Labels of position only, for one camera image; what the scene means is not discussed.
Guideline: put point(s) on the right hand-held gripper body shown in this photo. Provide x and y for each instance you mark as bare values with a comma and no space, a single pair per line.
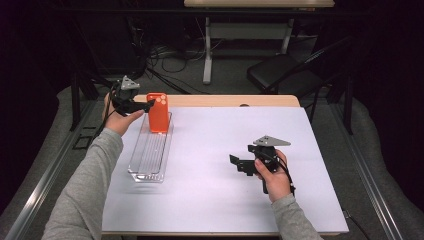
266,156

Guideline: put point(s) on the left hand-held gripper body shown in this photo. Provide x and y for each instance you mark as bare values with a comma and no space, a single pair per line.
128,101

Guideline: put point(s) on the orange phone case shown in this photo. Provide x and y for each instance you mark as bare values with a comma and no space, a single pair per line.
159,116

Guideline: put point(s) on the clear plastic tray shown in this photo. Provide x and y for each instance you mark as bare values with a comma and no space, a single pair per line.
150,156

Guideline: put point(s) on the person's left hand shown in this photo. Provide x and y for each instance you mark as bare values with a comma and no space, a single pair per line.
118,123

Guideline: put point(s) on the person's right hand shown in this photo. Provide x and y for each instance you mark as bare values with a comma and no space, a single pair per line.
278,185

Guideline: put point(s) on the white table sheet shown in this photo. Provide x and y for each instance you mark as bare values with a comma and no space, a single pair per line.
216,193

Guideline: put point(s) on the black metal stand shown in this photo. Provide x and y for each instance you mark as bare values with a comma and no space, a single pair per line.
349,110
75,106

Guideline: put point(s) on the dark table grommet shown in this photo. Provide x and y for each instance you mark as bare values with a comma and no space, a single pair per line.
244,105

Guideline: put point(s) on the black folding chair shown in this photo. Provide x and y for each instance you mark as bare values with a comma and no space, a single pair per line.
283,71

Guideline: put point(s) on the black metal crossbar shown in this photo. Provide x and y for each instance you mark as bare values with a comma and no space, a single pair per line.
266,11

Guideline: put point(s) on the desk with white legs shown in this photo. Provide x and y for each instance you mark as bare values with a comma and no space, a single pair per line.
260,3

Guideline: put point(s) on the aluminium floor rail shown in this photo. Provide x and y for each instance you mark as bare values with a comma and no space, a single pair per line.
44,180
370,181

